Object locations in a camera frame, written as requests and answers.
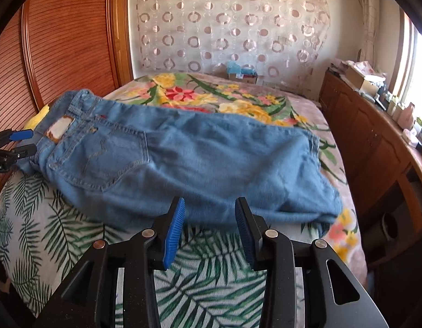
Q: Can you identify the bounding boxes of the floral blanket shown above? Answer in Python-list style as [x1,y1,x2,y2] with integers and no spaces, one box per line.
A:
[105,72,368,281]

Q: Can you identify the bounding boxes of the pink printed bag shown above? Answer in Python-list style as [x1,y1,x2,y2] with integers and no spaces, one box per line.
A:
[347,60,376,74]

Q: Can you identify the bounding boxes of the small cardboard box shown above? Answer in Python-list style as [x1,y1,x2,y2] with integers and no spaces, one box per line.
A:
[228,71,258,84]

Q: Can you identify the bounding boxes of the blue plastic bag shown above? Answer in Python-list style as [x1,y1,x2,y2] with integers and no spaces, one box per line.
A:
[226,61,256,76]

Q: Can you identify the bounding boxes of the circle-patterned sheer curtain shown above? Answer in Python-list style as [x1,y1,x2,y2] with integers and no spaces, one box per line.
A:
[129,0,331,80]

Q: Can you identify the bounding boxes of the beige cardboard box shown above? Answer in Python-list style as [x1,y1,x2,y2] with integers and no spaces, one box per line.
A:
[345,65,368,88]

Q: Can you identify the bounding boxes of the long wooden cabinet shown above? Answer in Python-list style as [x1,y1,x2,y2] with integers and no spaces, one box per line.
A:
[318,70,422,267]

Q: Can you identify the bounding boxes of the wooden slatted headboard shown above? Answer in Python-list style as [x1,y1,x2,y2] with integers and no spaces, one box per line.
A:
[0,0,134,178]

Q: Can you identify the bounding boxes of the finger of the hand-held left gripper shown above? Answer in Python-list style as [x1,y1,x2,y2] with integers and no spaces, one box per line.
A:
[0,144,38,165]
[0,128,34,146]

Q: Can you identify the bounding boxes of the beige window curtain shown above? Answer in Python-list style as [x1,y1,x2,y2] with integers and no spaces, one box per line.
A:
[354,0,382,62]

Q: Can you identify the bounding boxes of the bright window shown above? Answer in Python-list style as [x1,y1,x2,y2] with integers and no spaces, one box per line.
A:
[390,7,422,110]

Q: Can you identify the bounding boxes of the leaf-print bedsheet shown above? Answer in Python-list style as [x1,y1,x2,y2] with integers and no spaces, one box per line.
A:
[0,167,266,328]

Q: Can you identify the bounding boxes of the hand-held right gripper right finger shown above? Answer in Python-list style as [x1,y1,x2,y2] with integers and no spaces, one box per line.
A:
[235,196,391,328]

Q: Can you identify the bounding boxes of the light blue jeans pants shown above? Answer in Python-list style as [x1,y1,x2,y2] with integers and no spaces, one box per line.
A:
[16,89,343,236]

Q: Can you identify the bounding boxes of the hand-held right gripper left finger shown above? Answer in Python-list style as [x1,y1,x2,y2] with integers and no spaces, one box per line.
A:
[33,196,186,328]

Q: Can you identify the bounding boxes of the black trash bin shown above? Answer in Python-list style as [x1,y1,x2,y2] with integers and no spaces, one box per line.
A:
[363,212,399,263]

